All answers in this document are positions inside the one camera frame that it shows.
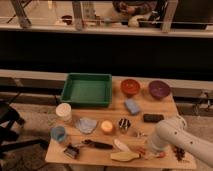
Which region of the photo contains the green plastic tray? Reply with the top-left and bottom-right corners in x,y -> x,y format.
61,73 -> 112,107

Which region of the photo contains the silver spoon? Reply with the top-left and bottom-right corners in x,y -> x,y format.
135,132 -> 148,138

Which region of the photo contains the blue plastic cup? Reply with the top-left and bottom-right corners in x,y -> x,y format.
50,126 -> 67,143

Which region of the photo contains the dark red grape bunch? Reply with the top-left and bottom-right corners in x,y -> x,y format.
173,146 -> 185,161

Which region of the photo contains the blue sponge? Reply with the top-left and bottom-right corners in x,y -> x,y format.
124,99 -> 140,115

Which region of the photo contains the wooden spatula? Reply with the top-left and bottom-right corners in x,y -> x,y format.
110,151 -> 140,162

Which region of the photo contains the red chili pepper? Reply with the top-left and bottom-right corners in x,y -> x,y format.
137,147 -> 166,160

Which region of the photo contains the person in background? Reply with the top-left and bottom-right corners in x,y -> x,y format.
112,0 -> 167,27

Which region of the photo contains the purple bowl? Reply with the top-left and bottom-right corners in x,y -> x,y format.
148,80 -> 171,99

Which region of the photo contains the white paper cup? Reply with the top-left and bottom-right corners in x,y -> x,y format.
55,103 -> 72,122

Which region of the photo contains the metal cookie cutter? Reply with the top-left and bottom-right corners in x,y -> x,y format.
118,118 -> 131,133

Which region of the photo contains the white plastic scoop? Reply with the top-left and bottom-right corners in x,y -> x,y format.
114,139 -> 130,151

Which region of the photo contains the black binder clip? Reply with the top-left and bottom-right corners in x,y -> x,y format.
64,145 -> 79,159

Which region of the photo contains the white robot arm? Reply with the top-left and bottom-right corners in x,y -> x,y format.
147,115 -> 213,168

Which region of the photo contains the black rectangular block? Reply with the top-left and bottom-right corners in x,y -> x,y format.
143,114 -> 164,123

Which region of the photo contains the red bowl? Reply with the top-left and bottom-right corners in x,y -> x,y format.
120,79 -> 140,97

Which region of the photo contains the grey blue cloth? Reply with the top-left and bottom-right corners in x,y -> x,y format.
75,117 -> 98,134

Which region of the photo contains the black handled brush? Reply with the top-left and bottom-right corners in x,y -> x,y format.
82,139 -> 113,150

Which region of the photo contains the black office chair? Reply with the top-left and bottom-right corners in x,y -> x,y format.
0,100 -> 49,159

